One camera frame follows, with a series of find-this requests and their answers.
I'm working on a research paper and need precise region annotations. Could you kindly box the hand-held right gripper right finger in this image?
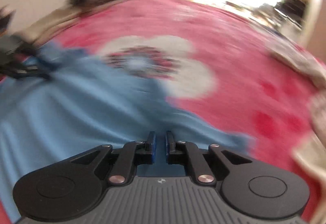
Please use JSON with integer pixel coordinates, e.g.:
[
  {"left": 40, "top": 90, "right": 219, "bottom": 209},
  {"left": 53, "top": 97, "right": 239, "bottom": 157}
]
[{"left": 165, "top": 131, "right": 253, "bottom": 185}]

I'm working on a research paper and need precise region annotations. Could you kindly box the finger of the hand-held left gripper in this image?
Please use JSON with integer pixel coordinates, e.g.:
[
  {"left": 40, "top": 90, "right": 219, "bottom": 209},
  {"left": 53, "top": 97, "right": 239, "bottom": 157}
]
[{"left": 0, "top": 60, "right": 52, "bottom": 80}]

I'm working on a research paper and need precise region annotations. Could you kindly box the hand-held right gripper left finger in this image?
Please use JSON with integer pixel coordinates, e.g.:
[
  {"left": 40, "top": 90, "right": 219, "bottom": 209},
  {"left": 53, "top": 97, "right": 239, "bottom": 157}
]
[{"left": 70, "top": 131, "right": 156, "bottom": 185}]

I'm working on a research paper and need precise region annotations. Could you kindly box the light blue t-shirt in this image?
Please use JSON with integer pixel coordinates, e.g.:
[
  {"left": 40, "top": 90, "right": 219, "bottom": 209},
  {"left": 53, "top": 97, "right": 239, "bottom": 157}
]
[{"left": 0, "top": 41, "right": 256, "bottom": 224}]

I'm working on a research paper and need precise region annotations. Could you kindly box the beige folded cloth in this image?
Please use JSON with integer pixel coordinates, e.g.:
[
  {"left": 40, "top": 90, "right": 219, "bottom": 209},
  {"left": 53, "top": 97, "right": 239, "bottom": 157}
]
[{"left": 12, "top": 6, "right": 85, "bottom": 47}]

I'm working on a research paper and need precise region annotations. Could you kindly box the red floral blanket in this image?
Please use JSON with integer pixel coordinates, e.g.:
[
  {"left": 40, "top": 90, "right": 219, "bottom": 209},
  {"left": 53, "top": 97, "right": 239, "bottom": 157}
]
[{"left": 0, "top": 0, "right": 326, "bottom": 224}]

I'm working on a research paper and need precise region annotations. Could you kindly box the grey checked garment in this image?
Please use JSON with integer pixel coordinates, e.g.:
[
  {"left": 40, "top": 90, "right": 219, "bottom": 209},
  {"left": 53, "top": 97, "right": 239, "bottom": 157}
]
[{"left": 267, "top": 35, "right": 326, "bottom": 85}]

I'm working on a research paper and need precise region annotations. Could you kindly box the black wheelchair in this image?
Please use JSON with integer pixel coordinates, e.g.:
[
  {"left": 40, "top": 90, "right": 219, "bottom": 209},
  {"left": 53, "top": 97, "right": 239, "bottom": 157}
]
[{"left": 254, "top": 0, "right": 306, "bottom": 34}]

